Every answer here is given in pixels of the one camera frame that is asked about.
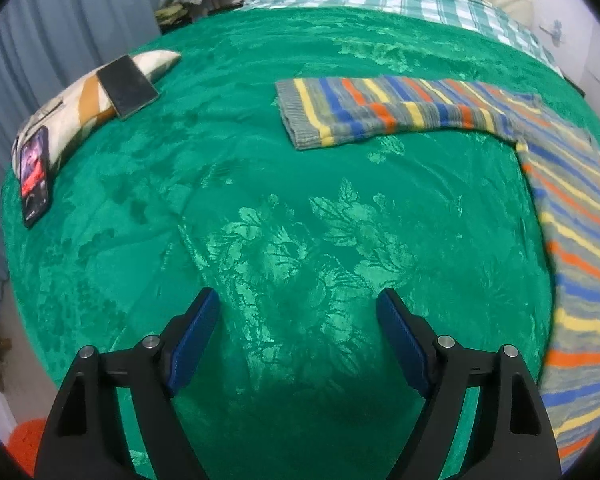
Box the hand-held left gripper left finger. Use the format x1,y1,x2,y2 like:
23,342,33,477
34,287,222,480

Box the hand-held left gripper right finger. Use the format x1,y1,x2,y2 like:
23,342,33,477
376,288,563,480

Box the striped knit sweater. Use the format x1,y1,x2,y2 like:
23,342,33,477
275,75,600,461

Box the green floral blanket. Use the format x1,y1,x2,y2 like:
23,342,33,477
0,5,600,480

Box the orange rug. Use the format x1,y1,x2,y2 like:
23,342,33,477
7,419,48,476

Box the phone with red screen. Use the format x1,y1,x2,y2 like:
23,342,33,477
19,126,51,229

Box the patterned cream cushion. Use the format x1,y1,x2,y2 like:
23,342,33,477
11,50,182,181

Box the blue wall sticker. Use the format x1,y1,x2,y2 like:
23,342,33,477
540,20,567,49

